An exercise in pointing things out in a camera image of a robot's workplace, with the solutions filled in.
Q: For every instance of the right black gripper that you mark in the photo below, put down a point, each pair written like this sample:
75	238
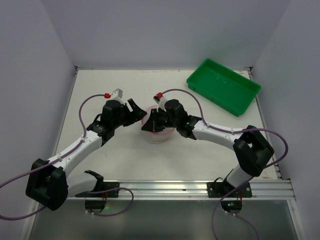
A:
157	120

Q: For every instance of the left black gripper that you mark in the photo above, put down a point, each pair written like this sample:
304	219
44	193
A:
128	114

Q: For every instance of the white mesh laundry bag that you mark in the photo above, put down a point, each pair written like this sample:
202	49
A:
155	137

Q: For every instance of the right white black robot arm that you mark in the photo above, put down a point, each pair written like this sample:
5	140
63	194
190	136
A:
251	148

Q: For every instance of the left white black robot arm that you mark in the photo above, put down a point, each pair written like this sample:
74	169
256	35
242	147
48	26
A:
49	183

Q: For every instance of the green plastic tray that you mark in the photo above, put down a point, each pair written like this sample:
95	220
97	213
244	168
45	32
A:
223	86

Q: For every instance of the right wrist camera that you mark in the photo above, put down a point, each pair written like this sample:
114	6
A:
160	100

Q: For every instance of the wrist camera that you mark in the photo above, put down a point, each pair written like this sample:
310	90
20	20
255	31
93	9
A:
160	100
114	95

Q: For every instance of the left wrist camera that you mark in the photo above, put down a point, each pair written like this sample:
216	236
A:
114	95

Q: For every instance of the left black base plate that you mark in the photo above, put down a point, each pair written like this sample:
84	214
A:
111	187

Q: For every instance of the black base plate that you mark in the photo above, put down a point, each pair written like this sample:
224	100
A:
111	187
219	188

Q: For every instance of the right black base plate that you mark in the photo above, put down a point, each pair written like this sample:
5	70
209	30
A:
219	188

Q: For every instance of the aluminium mounting rail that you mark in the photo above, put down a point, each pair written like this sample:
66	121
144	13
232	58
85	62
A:
197	190

